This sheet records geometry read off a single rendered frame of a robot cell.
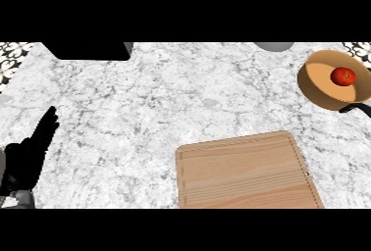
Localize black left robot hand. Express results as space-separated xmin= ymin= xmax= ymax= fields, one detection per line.
xmin=0 ymin=106 xmax=61 ymax=197

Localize wooden cutting board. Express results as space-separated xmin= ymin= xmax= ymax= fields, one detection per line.
xmin=175 ymin=129 xmax=327 ymax=210

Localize red tomato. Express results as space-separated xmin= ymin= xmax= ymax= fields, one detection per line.
xmin=330 ymin=67 xmax=358 ymax=87

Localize black appliance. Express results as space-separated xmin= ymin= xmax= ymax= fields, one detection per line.
xmin=42 ymin=41 xmax=135 ymax=62

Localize grey rounded object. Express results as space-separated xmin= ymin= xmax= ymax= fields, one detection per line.
xmin=255 ymin=41 xmax=296 ymax=53

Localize tan pot with black handle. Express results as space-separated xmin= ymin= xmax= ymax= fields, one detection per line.
xmin=296 ymin=49 xmax=371 ymax=119

